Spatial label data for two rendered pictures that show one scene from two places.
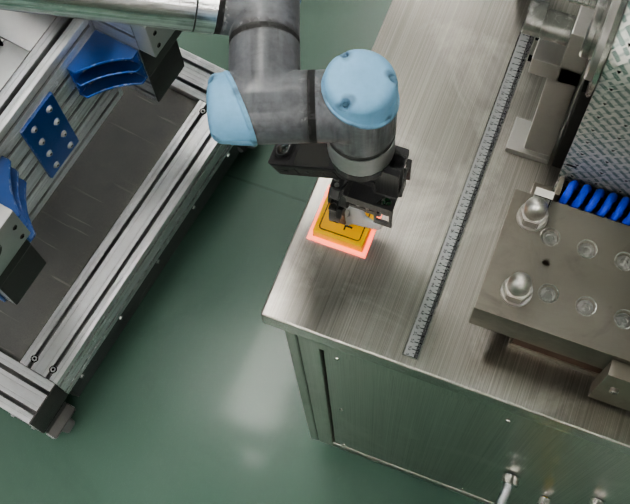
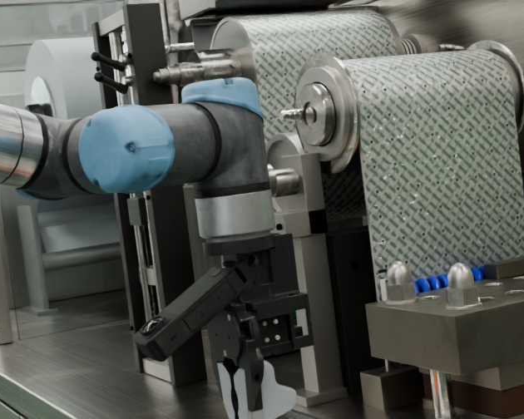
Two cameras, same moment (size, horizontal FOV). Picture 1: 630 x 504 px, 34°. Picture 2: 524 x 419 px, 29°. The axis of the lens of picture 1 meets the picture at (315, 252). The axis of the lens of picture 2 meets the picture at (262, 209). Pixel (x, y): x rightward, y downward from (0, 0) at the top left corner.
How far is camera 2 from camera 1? 1.20 m
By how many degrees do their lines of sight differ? 75
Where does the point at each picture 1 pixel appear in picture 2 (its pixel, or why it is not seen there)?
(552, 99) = (314, 278)
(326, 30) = not seen: outside the picture
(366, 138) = (257, 136)
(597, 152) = (392, 227)
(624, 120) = (391, 156)
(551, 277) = not seen: hidden behind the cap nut
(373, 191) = (274, 297)
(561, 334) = not seen: outside the picture
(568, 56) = (308, 189)
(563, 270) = not seen: hidden behind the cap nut
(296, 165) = (184, 311)
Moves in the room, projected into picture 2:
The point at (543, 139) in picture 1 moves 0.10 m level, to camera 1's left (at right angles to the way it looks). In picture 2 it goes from (329, 358) to (284, 378)
